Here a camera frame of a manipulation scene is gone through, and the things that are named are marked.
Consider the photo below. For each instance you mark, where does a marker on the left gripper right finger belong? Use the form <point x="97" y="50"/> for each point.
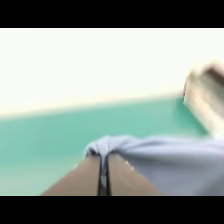
<point x="128" y="180"/>

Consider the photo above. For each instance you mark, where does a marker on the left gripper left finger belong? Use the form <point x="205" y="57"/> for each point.
<point x="81" y="178"/>

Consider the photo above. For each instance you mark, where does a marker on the pale blue shirt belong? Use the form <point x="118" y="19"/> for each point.
<point x="173" y="163"/>

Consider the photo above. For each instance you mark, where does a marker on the silver frame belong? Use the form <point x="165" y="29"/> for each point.
<point x="206" y="96"/>

